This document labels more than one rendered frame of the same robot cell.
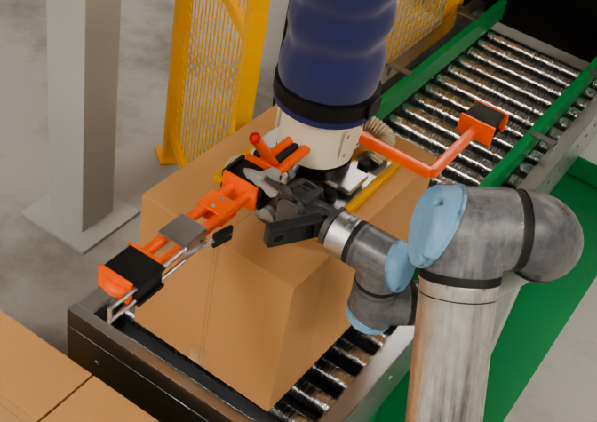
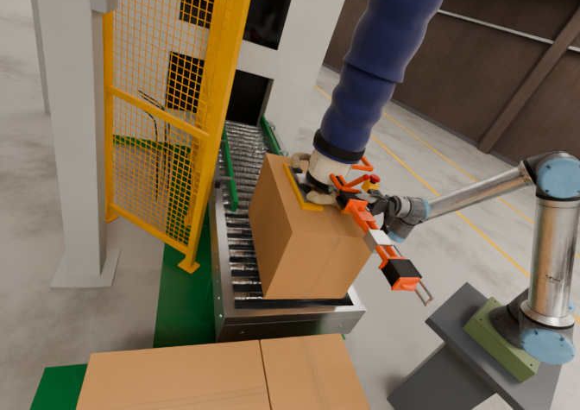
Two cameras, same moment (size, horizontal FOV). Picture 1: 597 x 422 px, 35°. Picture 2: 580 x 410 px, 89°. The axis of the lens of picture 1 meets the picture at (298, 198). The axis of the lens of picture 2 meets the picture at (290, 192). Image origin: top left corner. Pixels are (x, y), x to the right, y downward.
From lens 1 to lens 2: 1.63 m
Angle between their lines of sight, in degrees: 43
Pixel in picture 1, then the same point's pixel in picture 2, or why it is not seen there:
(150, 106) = not seen: hidden behind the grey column
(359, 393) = not seen: hidden behind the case
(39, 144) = (22, 243)
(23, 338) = (211, 350)
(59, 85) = (73, 200)
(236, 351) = (334, 281)
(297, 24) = (357, 114)
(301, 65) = (355, 135)
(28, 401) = (251, 380)
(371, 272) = (419, 215)
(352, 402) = not seen: hidden behind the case
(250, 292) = (353, 252)
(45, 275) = (100, 310)
